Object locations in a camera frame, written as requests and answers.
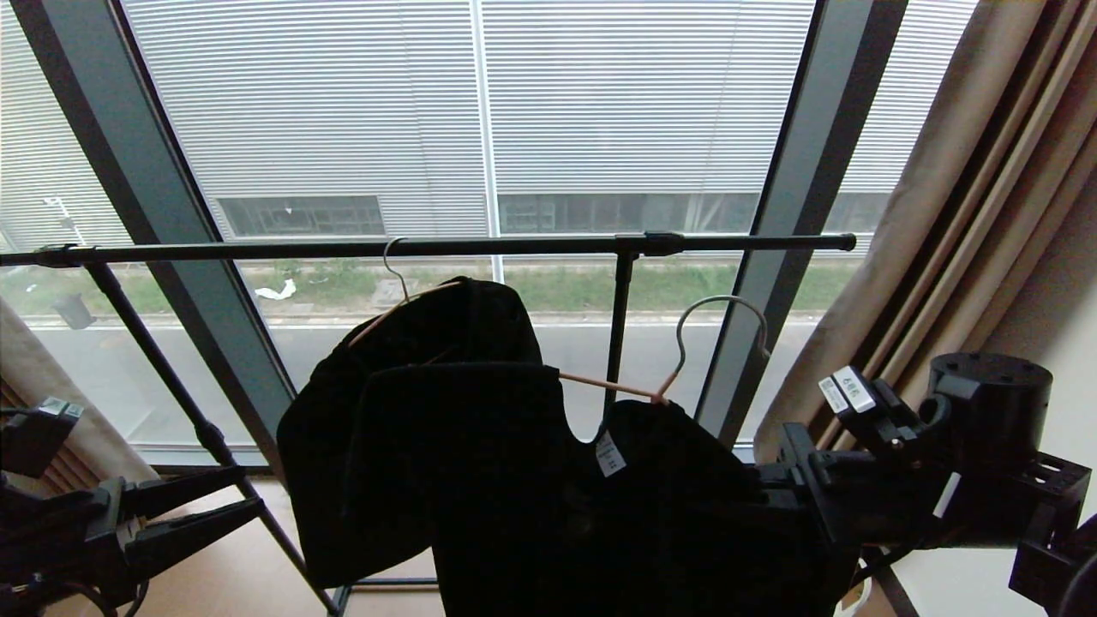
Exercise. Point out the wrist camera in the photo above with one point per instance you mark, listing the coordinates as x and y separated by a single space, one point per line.
34 433
874 407

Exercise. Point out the black shorts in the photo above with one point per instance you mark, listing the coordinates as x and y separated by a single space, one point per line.
446 326

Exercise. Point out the pink clothes hanger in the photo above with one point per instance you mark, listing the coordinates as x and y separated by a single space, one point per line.
401 287
600 384

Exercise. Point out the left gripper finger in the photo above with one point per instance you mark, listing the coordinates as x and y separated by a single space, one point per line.
180 490
188 536

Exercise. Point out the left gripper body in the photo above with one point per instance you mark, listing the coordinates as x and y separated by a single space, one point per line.
51 540

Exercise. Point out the window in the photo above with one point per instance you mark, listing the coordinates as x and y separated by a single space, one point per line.
600 103

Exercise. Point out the black garment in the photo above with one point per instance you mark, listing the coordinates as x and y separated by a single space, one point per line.
514 514

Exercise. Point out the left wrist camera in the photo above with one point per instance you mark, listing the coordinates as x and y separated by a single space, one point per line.
34 433

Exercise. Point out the black clothes rack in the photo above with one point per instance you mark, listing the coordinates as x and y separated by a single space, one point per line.
257 251

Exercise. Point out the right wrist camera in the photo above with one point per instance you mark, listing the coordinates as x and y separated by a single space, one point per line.
874 407

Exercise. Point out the white laundry basket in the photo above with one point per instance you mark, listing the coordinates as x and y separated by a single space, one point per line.
857 596

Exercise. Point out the beige curtain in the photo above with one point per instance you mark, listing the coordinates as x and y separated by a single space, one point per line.
943 214
43 377

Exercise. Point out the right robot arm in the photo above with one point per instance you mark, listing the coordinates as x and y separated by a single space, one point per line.
994 403

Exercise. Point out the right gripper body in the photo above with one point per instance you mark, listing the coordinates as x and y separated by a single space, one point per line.
874 497

